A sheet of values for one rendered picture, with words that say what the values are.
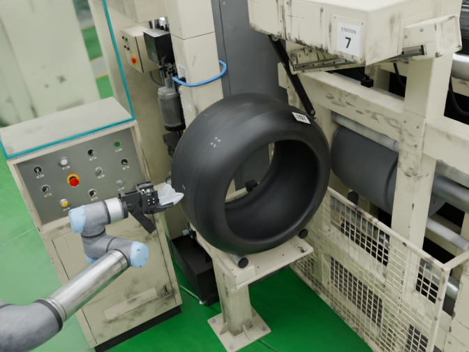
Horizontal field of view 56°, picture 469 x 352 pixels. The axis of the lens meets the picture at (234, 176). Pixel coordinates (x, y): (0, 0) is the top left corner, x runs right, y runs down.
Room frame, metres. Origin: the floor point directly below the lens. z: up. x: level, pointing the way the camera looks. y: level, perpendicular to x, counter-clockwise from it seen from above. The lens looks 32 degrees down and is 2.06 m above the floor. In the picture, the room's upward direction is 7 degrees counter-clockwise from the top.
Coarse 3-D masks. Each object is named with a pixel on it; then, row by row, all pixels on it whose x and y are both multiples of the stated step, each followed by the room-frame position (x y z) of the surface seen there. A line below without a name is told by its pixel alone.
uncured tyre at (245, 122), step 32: (256, 96) 1.44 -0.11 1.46; (192, 128) 1.37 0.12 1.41; (224, 128) 1.26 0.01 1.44; (256, 128) 1.24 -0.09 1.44; (288, 128) 1.28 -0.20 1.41; (320, 128) 1.38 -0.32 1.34; (192, 160) 1.25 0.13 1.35; (224, 160) 1.18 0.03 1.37; (288, 160) 1.58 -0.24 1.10; (320, 160) 1.33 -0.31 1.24; (192, 192) 1.18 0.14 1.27; (224, 192) 1.16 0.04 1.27; (256, 192) 1.53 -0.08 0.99; (288, 192) 1.51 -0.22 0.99; (320, 192) 1.33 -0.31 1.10; (192, 224) 1.23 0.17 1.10; (224, 224) 1.15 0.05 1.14; (256, 224) 1.42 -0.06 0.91; (288, 224) 1.37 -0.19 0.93
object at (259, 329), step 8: (256, 312) 1.73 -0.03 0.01; (208, 320) 1.72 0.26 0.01; (216, 320) 1.71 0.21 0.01; (256, 320) 1.67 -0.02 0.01; (216, 328) 1.65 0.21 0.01; (256, 328) 1.61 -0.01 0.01; (264, 328) 1.60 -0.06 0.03; (224, 336) 1.59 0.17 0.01; (232, 336) 1.58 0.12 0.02; (240, 336) 1.58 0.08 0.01; (256, 336) 1.56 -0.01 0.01; (224, 344) 1.54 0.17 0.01; (232, 344) 1.53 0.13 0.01; (240, 344) 1.52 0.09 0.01
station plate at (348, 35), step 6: (342, 24) 1.20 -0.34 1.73; (348, 24) 1.18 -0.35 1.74; (342, 30) 1.20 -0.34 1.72; (348, 30) 1.18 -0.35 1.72; (354, 30) 1.16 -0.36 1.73; (342, 36) 1.20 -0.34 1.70; (348, 36) 1.18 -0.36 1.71; (354, 36) 1.16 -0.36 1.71; (342, 42) 1.20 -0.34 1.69; (348, 42) 1.18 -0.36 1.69; (354, 42) 1.16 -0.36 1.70; (342, 48) 1.20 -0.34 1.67; (348, 48) 1.18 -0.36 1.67; (354, 48) 1.16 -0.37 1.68; (354, 54) 1.16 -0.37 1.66
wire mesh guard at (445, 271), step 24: (336, 192) 1.45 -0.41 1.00; (360, 240) 1.31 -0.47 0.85; (384, 240) 1.20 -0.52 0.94; (360, 264) 1.30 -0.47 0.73; (408, 264) 1.10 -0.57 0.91; (432, 264) 1.01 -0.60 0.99; (312, 288) 1.58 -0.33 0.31; (336, 288) 1.43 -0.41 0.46; (432, 288) 1.00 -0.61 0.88; (336, 312) 1.41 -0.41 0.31; (360, 336) 1.26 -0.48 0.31; (432, 336) 0.96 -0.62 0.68
